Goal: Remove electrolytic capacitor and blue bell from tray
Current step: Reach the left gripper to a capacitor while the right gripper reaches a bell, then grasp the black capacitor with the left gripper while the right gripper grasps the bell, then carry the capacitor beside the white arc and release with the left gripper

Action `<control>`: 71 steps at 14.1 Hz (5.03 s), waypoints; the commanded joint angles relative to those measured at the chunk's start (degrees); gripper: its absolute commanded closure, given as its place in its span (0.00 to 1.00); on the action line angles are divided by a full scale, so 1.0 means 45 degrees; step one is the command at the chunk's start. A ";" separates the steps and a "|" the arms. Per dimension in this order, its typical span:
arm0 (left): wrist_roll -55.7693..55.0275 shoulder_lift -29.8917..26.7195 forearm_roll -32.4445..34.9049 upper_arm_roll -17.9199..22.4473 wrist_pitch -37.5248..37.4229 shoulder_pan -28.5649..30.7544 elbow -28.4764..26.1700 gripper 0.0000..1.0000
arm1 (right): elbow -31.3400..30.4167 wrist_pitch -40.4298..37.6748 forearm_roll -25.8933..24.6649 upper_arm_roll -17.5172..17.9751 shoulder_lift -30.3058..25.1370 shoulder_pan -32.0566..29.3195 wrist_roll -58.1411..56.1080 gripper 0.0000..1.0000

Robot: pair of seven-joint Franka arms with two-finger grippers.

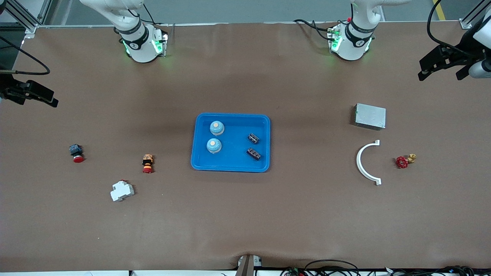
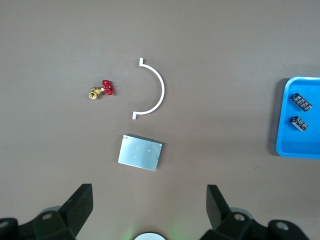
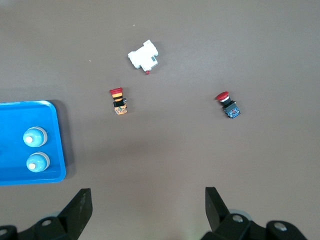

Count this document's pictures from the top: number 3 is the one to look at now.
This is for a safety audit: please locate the blue plastic tray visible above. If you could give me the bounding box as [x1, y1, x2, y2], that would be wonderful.
[0, 100, 67, 186]

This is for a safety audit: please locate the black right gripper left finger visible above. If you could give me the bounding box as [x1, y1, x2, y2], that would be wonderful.
[0, 187, 93, 240]

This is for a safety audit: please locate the red mushroom push button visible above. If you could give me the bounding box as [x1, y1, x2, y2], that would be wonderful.
[215, 91, 242, 120]

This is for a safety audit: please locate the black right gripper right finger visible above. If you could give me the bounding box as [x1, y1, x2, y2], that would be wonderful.
[199, 186, 308, 240]

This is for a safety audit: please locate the red yellow emergency stop button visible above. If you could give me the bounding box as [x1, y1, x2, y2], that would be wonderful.
[109, 87, 129, 116]

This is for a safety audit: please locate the brown table cover mat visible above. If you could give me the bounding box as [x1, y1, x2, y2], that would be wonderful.
[0, 0, 320, 240]

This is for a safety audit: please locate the white circuit breaker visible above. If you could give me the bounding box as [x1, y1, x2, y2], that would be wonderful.
[127, 39, 160, 75]

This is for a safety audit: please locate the light blue desk bell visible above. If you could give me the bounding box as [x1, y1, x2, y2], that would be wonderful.
[26, 151, 51, 174]
[22, 126, 48, 148]

